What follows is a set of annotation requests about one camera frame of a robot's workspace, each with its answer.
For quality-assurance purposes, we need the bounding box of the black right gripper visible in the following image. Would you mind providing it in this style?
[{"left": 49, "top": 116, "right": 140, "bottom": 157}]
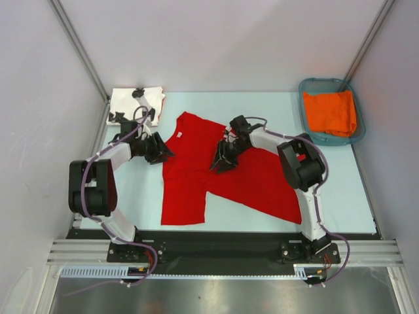
[{"left": 211, "top": 138, "right": 251, "bottom": 174}]

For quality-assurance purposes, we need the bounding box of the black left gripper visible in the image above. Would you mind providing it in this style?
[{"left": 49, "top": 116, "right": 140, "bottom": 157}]
[{"left": 137, "top": 132, "right": 174, "bottom": 165}]

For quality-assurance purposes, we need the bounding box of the red t shirt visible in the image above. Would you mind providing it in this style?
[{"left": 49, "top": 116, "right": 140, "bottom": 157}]
[{"left": 161, "top": 112, "right": 302, "bottom": 226}]

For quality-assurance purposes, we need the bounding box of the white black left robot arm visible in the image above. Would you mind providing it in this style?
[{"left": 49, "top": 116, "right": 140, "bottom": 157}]
[{"left": 68, "top": 121, "right": 174, "bottom": 262}]

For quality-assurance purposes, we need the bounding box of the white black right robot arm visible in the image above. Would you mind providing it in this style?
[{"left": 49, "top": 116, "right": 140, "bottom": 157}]
[{"left": 211, "top": 115, "right": 331, "bottom": 262}]

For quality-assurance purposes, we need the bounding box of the white folded printed t shirt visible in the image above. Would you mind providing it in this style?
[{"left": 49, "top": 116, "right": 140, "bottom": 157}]
[{"left": 107, "top": 86, "right": 166, "bottom": 127}]

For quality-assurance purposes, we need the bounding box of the teal plastic basket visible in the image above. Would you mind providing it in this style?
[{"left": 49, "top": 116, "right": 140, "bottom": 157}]
[{"left": 298, "top": 78, "right": 366, "bottom": 147}]

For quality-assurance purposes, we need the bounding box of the orange t shirt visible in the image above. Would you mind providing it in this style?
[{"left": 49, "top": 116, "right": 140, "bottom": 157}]
[{"left": 302, "top": 90, "right": 357, "bottom": 137}]

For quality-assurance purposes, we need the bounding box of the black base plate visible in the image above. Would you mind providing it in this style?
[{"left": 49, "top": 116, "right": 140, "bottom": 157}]
[{"left": 65, "top": 228, "right": 382, "bottom": 277}]

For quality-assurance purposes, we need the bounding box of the aluminium front rail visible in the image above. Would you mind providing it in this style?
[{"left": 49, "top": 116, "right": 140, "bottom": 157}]
[{"left": 46, "top": 239, "right": 403, "bottom": 267}]

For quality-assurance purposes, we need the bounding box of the white slotted cable duct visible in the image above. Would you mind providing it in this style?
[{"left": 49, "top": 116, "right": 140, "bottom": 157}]
[{"left": 61, "top": 266, "right": 325, "bottom": 280}]

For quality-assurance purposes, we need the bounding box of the aluminium frame post left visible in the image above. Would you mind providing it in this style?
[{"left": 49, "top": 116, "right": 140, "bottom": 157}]
[{"left": 48, "top": 0, "right": 109, "bottom": 103}]

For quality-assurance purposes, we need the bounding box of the aluminium frame post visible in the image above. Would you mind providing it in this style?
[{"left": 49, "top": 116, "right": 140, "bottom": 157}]
[
  {"left": 48, "top": 0, "right": 109, "bottom": 103},
  {"left": 343, "top": 0, "right": 398, "bottom": 82}
]

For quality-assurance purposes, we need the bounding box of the aluminium frame post right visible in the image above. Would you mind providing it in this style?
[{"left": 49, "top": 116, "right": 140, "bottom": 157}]
[{"left": 343, "top": 0, "right": 398, "bottom": 82}]

